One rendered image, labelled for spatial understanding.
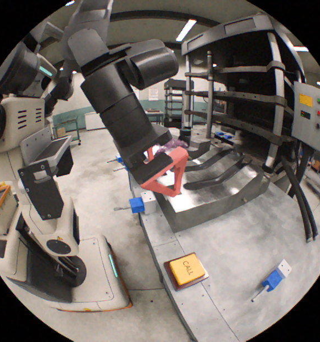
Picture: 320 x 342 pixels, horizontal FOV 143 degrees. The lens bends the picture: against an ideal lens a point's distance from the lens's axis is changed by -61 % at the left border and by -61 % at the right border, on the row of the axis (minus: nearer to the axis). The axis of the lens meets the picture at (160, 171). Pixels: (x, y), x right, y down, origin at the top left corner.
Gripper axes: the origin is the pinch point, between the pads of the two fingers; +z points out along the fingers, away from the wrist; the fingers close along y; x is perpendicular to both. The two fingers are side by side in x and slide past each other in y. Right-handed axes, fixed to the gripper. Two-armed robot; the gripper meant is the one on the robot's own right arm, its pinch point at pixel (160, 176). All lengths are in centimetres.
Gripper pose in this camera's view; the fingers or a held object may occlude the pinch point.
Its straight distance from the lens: 24.4
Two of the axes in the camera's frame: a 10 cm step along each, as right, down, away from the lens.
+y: -4.4, -4.4, 7.9
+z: 4.1, 6.9, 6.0
